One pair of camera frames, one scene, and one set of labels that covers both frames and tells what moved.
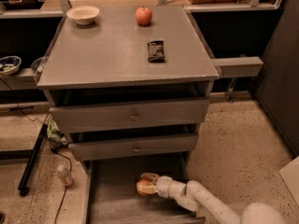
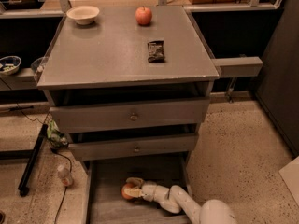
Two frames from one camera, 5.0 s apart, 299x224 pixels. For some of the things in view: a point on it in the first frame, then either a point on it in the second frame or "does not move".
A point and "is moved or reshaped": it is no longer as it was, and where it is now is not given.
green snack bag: (56, 138) does not move
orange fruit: (142, 182) is moved or reshaped
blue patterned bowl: (9, 64) does not move
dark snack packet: (156, 51) does not move
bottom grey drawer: (114, 197) does not move
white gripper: (163, 185) -> (149, 190)
